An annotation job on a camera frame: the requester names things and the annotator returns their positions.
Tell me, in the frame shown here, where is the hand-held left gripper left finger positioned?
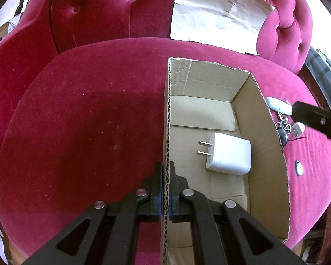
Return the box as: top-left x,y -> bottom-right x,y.
22,161 -> 163,265

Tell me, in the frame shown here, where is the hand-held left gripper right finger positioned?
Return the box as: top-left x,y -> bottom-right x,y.
168,162 -> 308,265

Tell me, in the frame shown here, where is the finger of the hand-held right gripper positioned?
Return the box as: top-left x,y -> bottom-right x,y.
292,101 -> 331,141

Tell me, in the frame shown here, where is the black glossy ball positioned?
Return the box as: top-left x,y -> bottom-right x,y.
276,127 -> 289,147

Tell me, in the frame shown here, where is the cardboard box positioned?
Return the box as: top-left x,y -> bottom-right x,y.
160,57 -> 291,265

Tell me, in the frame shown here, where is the small white plug adapter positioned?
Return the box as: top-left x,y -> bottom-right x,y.
292,123 -> 306,138

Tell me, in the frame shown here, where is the dark curved object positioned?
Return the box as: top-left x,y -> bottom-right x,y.
303,46 -> 331,111

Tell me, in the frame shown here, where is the white oval device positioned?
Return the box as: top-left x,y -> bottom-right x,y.
265,97 -> 292,115

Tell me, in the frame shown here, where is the red velvet sofa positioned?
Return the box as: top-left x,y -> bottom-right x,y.
0,0 -> 331,265

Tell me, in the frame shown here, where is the creased paper sheet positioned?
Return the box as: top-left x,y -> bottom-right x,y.
169,0 -> 276,56

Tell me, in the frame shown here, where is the brown cardboard carton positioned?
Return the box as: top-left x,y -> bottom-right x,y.
0,18 -> 18,46

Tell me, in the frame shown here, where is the white wall charger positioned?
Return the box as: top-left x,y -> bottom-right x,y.
197,132 -> 251,176

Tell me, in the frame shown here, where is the black cable plug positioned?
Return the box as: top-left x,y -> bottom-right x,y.
15,0 -> 33,15

